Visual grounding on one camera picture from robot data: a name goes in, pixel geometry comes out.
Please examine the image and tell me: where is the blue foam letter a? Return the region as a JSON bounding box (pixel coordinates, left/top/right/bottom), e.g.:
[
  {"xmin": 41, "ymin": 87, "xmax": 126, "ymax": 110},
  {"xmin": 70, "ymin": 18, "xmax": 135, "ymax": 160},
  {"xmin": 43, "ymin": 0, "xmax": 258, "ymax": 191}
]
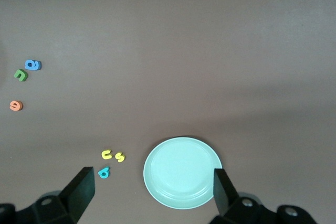
[{"xmin": 25, "ymin": 59, "xmax": 42, "ymax": 71}]

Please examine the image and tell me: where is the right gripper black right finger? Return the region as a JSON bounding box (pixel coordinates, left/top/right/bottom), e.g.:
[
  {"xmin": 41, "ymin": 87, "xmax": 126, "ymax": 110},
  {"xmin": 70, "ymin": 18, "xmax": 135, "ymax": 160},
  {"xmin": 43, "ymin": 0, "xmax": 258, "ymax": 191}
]
[{"xmin": 209, "ymin": 168, "xmax": 318, "ymax": 224}]

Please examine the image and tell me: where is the green foam letter u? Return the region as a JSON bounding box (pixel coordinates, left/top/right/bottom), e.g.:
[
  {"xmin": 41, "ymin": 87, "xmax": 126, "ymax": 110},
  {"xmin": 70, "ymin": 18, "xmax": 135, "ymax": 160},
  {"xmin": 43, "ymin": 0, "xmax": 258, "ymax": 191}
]
[{"xmin": 13, "ymin": 69, "xmax": 29, "ymax": 82}]

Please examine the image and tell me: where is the orange foam letter e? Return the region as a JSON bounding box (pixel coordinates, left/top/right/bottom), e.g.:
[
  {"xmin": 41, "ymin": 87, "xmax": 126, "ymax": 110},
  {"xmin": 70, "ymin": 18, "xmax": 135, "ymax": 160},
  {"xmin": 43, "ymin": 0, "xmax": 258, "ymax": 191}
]
[{"xmin": 9, "ymin": 100, "xmax": 24, "ymax": 111}]

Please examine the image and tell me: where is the pale green round plate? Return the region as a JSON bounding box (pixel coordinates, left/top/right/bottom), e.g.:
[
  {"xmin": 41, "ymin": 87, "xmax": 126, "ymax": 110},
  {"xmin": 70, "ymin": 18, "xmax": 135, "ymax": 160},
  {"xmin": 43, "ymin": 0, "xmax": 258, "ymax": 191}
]
[{"xmin": 143, "ymin": 136, "xmax": 223, "ymax": 210}]

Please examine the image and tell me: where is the teal foam letter b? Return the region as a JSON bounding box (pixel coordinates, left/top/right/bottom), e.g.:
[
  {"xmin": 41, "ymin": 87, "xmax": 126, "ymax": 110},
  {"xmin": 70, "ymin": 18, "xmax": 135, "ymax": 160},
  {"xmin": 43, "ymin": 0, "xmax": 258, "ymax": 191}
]
[{"xmin": 97, "ymin": 166, "xmax": 111, "ymax": 179}]

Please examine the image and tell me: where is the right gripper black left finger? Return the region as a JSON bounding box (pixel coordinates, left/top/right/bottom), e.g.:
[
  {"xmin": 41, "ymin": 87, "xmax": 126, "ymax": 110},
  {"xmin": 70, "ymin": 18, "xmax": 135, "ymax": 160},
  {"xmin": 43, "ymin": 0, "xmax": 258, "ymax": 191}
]
[{"xmin": 0, "ymin": 166, "xmax": 96, "ymax": 224}]

